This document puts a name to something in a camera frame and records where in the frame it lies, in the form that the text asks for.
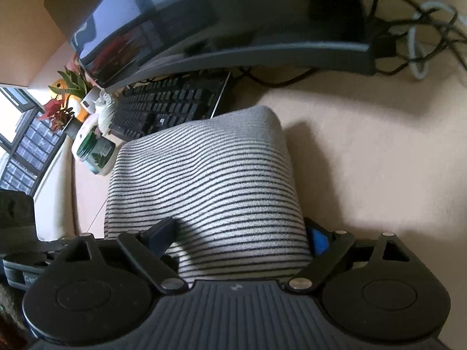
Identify black keyboard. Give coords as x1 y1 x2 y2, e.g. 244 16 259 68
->
110 69 231 141

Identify left black computer monitor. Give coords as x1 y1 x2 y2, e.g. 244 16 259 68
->
44 0 375 89

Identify grey white coiled cable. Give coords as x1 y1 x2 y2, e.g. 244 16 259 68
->
407 1 459 81

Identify striped grey white garment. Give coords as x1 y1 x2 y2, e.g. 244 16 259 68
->
104 106 312 283

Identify green glass jar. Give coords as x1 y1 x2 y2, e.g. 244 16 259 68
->
77 131 116 175

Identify white figurine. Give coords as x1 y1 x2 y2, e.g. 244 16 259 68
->
71 87 118 160

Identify potted plant with red leaves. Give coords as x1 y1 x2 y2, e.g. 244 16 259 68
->
38 66 93 139

